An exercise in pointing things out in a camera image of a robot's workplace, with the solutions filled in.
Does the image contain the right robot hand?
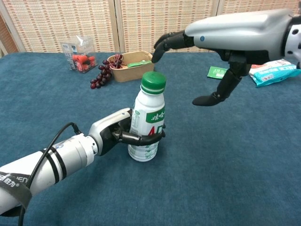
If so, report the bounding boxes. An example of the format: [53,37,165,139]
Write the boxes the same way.
[151,8,292,107]

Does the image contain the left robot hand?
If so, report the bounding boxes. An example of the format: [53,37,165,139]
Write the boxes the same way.
[88,107,167,156]

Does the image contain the white AD milk bottle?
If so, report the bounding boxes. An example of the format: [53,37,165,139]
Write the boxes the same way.
[128,84,166,162]

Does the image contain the green bottle cap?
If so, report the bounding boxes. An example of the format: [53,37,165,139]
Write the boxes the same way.
[140,71,167,96]

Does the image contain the woven bamboo screen panel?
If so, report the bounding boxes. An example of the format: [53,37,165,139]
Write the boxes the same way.
[0,0,119,54]
[114,0,221,54]
[211,0,301,24]

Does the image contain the green sachet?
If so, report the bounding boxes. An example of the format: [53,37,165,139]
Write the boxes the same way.
[206,66,230,80]
[127,60,153,69]

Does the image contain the dark purple grape bunch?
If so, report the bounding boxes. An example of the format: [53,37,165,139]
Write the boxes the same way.
[90,53,125,89]

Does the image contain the teal white snack bag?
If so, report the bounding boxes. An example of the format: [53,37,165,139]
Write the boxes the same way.
[248,58,301,88]

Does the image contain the brown paper bowl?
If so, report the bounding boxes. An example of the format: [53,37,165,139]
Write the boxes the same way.
[107,51,156,83]

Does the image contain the red black toy pieces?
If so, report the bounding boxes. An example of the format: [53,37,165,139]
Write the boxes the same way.
[71,54,97,71]

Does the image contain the clear plastic box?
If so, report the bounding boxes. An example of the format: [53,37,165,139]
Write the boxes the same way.
[60,35,99,74]

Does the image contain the blue felt table cover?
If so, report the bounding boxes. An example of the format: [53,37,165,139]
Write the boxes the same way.
[0,52,301,226]

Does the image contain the brown screen panel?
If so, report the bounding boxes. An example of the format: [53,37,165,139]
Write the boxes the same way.
[0,14,19,56]

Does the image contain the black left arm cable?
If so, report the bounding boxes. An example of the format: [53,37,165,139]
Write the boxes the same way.
[17,122,83,226]

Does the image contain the black velcro strap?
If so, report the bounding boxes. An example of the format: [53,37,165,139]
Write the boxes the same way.
[0,171,32,210]

